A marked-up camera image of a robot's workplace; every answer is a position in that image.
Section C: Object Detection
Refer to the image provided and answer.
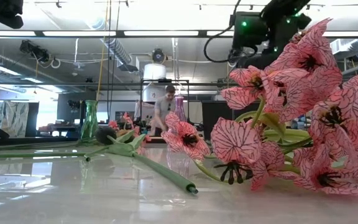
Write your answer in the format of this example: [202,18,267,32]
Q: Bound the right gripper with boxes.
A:
[227,11,280,69]

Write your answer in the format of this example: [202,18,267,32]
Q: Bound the pink flower bunch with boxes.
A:
[160,17,358,197]

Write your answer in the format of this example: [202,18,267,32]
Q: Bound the black tulip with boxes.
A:
[94,126,200,195]

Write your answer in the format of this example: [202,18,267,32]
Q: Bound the pink glass vase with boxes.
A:
[173,95,188,123]

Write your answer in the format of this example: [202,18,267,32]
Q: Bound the green glass vase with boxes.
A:
[79,99,99,141]

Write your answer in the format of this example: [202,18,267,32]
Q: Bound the red background flowers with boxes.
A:
[108,111,135,131]

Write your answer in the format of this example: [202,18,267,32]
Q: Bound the black partition panel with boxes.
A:
[201,101,241,141]

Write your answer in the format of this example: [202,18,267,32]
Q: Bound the white cylindrical tank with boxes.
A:
[142,63,168,103]

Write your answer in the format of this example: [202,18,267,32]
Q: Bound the white patterned panel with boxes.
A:
[0,101,30,138]

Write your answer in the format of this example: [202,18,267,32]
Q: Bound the person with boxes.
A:
[149,85,177,138]

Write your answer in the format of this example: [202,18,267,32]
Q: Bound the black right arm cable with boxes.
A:
[203,0,242,64]

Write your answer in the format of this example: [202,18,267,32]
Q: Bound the silver ventilation duct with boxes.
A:
[103,37,139,73]

